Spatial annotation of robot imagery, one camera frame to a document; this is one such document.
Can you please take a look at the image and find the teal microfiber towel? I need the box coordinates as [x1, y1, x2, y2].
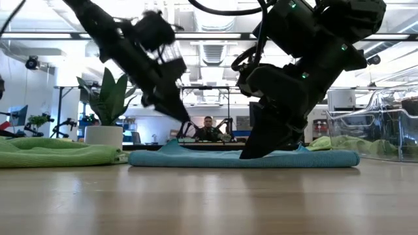
[128, 138, 361, 169]

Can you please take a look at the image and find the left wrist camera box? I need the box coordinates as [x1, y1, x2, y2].
[132, 9, 177, 53]

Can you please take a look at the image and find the snake plant in white pot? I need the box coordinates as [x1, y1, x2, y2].
[76, 67, 138, 151]

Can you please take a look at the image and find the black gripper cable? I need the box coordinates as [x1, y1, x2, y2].
[187, 0, 274, 72]
[0, 0, 27, 37]

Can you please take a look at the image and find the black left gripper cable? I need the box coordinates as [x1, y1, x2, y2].
[0, 0, 27, 37]

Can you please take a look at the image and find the small background plant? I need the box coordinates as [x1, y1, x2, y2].
[27, 114, 50, 131]

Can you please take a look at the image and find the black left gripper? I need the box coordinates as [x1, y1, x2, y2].
[130, 42, 192, 123]

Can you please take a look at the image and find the person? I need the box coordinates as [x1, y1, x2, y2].
[193, 116, 233, 143]

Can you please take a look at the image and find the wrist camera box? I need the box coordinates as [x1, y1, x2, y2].
[132, 9, 177, 53]
[235, 61, 262, 97]

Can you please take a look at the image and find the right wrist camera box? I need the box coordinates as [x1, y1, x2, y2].
[235, 61, 262, 97]

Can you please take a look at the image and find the green microfiber towel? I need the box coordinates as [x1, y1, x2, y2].
[0, 136, 129, 169]
[306, 135, 400, 158]

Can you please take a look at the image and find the black aluminium table frame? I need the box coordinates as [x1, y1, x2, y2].
[122, 142, 306, 151]

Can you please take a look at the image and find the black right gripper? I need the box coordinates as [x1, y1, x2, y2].
[240, 61, 329, 160]

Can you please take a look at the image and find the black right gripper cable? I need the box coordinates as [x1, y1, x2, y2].
[187, 0, 274, 72]

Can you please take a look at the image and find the clear plastic bin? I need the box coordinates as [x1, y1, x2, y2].
[325, 85, 418, 163]

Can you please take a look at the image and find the background computer monitor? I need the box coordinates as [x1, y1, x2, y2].
[8, 104, 29, 127]

